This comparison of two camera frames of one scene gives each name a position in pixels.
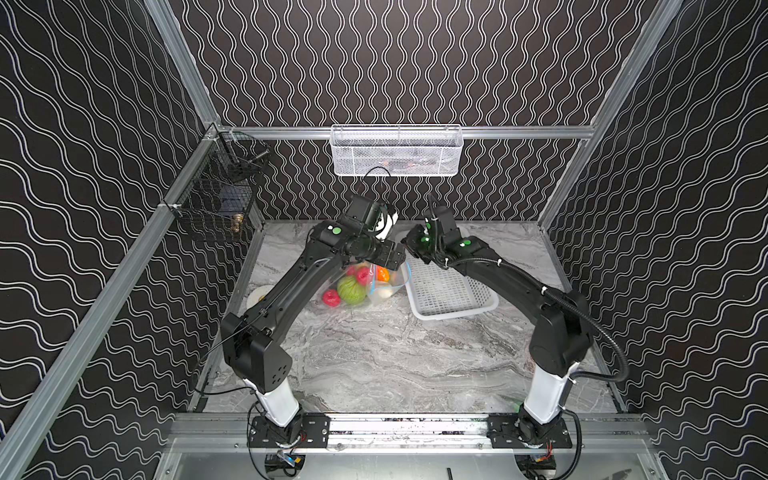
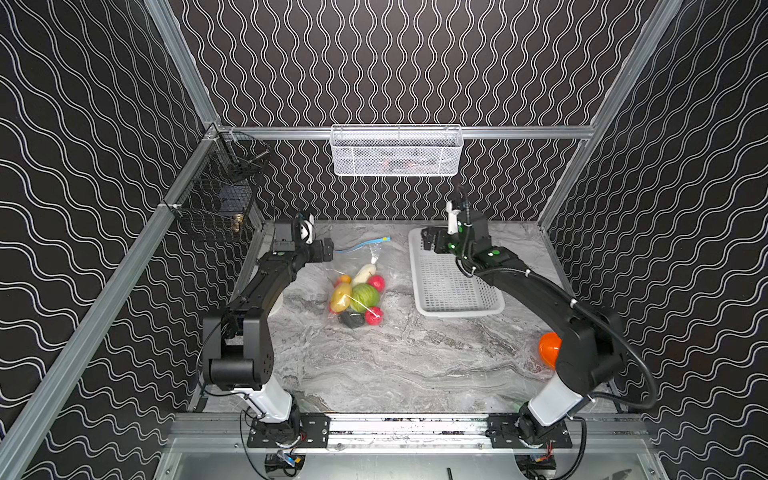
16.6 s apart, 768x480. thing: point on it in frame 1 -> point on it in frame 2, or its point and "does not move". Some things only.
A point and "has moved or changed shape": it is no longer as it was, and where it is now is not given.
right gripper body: x=414 y=243 -> x=432 y=238
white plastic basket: x=436 y=292 does not move
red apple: x=331 y=298 -> x=371 y=319
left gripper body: x=387 y=255 -> x=323 y=249
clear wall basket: x=395 y=150 does not move
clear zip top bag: x=360 y=285 has moved or changed shape
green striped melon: x=350 y=291 -> x=364 y=294
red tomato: x=362 y=275 -> x=377 y=282
